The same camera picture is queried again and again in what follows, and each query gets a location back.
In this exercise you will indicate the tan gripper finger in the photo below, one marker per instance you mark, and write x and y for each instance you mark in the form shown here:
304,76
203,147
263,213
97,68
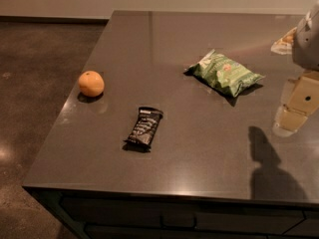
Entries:
287,122
302,95

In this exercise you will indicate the black chocolate rxbar wrapper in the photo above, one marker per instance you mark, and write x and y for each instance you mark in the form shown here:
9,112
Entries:
146,126

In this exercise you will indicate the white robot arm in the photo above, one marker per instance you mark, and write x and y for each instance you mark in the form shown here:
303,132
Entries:
305,51

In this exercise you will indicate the green jalapeno chip bag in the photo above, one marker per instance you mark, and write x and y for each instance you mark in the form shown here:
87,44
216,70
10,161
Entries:
223,74

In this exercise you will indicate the pale snack wrapper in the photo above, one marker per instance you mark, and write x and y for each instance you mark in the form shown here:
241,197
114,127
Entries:
284,45

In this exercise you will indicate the orange fruit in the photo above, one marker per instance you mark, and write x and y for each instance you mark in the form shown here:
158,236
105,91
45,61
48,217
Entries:
91,84

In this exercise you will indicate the dark cabinet drawers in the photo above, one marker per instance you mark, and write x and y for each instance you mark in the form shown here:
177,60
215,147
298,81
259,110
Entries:
102,215

